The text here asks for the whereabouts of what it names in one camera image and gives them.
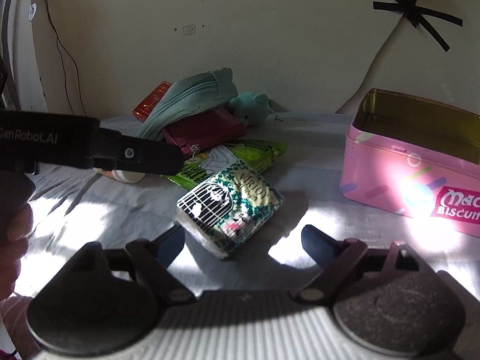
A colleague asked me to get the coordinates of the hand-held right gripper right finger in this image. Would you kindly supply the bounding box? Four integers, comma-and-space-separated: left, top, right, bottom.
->
295, 225, 421, 305

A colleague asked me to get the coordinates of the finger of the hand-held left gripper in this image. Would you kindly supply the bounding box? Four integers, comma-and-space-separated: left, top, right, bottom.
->
94, 127, 185, 175

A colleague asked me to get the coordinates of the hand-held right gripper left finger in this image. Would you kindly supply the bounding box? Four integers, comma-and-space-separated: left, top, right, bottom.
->
73, 225, 197, 305

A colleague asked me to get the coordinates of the white pill bottle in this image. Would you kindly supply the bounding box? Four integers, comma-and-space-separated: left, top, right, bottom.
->
95, 167, 147, 184

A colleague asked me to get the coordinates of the red cloth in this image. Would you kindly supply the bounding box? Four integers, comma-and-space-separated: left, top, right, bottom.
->
163, 107, 247, 158

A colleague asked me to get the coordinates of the patterned tissue pack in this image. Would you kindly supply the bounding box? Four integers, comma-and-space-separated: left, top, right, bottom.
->
176, 158, 284, 260

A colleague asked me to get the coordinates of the pink biscuit tin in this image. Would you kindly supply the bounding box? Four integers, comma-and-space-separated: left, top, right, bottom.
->
339, 88, 480, 238

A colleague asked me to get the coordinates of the green snack packet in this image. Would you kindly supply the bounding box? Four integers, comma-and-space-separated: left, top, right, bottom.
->
167, 140, 288, 189

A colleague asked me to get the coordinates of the person's left hand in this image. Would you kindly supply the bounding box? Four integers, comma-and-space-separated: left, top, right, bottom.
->
0, 202, 34, 301

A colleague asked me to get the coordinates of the red box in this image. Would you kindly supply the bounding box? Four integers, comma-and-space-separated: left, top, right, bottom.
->
132, 81, 173, 122

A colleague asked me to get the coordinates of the striped bed sheet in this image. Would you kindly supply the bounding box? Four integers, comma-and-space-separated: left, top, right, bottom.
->
15, 110, 480, 302

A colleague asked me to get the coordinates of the white panel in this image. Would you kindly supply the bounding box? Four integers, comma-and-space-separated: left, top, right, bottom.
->
7, 0, 48, 113

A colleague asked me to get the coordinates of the teal plush toy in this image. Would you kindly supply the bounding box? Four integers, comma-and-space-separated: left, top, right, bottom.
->
228, 92, 281, 127

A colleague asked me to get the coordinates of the black tape cross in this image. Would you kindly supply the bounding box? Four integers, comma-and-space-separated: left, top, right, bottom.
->
373, 0, 464, 53

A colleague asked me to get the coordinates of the thin black cable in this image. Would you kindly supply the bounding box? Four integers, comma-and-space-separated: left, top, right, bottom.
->
35, 0, 89, 116

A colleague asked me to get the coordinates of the white power cable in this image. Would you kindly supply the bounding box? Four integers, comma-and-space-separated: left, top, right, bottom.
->
335, 0, 411, 115

